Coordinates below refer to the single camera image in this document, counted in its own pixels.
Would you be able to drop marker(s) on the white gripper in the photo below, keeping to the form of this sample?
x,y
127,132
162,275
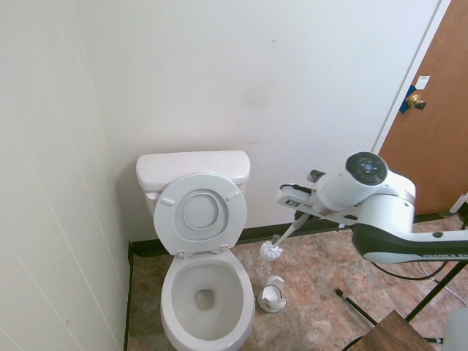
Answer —
x,y
292,199

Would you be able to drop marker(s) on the white toilet brush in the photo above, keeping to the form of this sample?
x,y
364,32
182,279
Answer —
x,y
271,251

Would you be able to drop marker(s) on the white toilet seat with lid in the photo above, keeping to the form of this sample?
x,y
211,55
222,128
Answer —
x,y
168,226

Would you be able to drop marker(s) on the white toilet bowl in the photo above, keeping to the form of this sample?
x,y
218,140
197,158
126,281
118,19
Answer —
x,y
175,329

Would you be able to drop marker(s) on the black baseboard strip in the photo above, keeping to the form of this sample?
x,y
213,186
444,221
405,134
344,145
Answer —
x,y
128,292
256,232

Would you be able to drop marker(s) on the white brush holder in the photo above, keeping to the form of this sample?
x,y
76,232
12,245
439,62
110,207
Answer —
x,y
270,296

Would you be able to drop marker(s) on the white tank lid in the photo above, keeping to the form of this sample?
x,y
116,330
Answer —
x,y
190,164

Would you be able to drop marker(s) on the blue tape strip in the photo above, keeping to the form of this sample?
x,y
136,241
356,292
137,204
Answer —
x,y
405,108

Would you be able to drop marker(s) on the brown wooden table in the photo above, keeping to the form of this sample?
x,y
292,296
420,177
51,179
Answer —
x,y
391,336

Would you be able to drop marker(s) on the brown wooden door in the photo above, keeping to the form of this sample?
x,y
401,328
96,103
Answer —
x,y
438,146

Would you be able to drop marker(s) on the white leaning board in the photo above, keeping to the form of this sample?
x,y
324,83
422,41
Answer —
x,y
461,206

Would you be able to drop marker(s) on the brass door knob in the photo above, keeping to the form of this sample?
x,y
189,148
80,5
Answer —
x,y
414,99

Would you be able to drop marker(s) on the white door label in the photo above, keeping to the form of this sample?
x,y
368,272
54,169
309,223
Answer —
x,y
423,82

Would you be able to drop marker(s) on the white door frame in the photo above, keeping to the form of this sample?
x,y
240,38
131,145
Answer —
x,y
397,106

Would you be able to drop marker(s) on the black camera tripod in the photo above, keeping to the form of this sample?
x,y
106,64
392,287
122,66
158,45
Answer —
x,y
435,292

